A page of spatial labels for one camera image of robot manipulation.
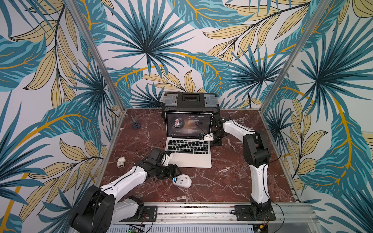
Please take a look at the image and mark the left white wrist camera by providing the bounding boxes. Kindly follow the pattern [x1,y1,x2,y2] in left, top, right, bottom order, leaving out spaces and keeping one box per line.
[161,152,173,167]

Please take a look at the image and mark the right aluminium frame post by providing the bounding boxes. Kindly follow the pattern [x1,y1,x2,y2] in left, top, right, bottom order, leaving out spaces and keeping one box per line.
[259,0,333,114]

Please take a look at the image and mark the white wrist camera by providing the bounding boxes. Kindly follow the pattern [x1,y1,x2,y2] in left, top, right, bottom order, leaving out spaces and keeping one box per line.
[200,133,214,141]
[161,152,173,167]

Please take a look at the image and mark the white wireless mouse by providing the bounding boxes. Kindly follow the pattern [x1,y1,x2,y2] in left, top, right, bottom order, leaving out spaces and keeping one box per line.
[173,174,192,188]

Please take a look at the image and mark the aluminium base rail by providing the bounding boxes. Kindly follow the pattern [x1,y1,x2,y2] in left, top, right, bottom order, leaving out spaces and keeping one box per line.
[106,203,323,233]

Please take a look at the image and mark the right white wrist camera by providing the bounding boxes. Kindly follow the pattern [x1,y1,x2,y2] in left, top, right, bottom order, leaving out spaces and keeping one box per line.
[200,133,214,141]

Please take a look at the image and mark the left aluminium frame post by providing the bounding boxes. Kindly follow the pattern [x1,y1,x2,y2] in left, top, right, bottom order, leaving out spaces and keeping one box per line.
[66,0,126,114]

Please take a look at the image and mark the silver laptop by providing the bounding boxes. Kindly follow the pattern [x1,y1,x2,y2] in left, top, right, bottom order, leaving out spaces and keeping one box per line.
[165,112,212,169]

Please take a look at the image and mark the aluminium frame post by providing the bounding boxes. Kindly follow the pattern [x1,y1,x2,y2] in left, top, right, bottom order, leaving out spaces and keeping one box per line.
[66,0,126,114]
[259,0,333,114]

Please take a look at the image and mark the black plastic toolbox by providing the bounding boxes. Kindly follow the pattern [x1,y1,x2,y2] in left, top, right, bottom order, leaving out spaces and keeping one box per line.
[161,92,220,120]

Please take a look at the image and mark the white pipe elbow fitting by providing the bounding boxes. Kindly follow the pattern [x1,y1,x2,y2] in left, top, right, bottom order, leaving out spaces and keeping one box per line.
[117,157,126,169]

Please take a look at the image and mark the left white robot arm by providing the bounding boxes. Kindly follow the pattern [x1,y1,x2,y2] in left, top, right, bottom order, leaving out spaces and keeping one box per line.
[69,148,182,233]

